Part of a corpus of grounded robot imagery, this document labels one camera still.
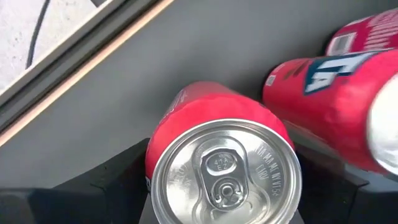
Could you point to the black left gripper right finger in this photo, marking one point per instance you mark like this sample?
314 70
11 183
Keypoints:
342 205

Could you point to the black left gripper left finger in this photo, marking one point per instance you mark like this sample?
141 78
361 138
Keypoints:
77 202

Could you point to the red Fanta soda can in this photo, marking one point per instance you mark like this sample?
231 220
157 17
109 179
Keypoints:
217 109
326 109

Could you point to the red Coca-Cola soda can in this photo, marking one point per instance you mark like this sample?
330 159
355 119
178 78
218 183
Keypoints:
367 34

